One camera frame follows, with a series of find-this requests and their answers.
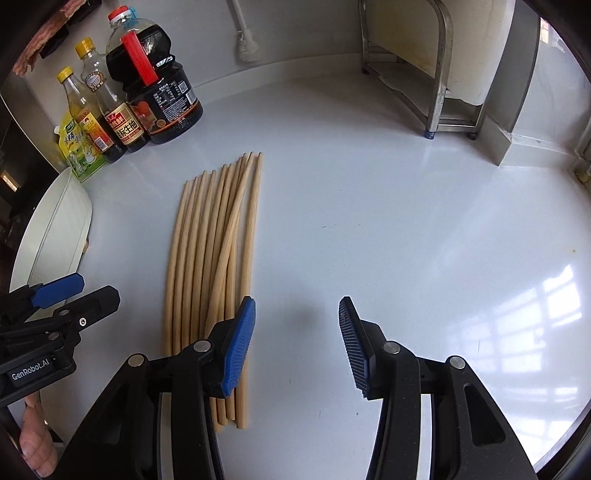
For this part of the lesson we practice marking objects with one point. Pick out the white cutting board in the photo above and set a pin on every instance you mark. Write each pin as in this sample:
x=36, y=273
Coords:
x=471, y=46

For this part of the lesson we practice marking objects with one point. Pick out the large dark soy sauce jug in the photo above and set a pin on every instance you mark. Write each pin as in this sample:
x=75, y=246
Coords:
x=171, y=106

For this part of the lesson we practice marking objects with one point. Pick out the white oval container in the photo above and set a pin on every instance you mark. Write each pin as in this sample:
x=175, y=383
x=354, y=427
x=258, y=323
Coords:
x=51, y=230

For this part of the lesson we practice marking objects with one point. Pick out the bundle of wooden chopsticks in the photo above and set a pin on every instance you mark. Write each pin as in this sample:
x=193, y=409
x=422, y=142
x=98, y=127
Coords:
x=203, y=240

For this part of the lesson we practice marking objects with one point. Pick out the slim vinegar bottle yellow cap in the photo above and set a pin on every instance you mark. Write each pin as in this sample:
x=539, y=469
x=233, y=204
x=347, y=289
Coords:
x=94, y=134

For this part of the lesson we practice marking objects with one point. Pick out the stainless steel rack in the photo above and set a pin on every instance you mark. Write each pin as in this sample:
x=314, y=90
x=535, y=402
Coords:
x=438, y=106

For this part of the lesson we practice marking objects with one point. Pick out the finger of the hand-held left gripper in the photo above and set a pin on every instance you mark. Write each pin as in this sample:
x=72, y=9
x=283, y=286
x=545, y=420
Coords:
x=57, y=288
x=94, y=302

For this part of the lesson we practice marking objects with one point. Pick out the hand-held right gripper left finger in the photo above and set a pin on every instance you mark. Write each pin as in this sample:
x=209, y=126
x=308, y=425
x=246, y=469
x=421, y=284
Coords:
x=238, y=341

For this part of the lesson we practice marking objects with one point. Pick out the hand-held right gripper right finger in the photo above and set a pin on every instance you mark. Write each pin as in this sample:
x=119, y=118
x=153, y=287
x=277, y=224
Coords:
x=353, y=341

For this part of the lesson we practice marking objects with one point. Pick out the clear soy sauce bottle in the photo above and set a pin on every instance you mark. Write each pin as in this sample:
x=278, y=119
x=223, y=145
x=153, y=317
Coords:
x=124, y=129

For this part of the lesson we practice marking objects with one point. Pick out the white dish brush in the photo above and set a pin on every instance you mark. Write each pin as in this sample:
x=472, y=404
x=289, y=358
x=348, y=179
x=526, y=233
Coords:
x=247, y=48

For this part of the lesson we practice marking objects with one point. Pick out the yellow-green seasoning pouch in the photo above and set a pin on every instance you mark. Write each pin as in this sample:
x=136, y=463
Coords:
x=81, y=157

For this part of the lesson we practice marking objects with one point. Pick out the person's left hand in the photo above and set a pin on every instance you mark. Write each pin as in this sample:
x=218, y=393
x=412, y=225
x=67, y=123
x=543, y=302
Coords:
x=39, y=443

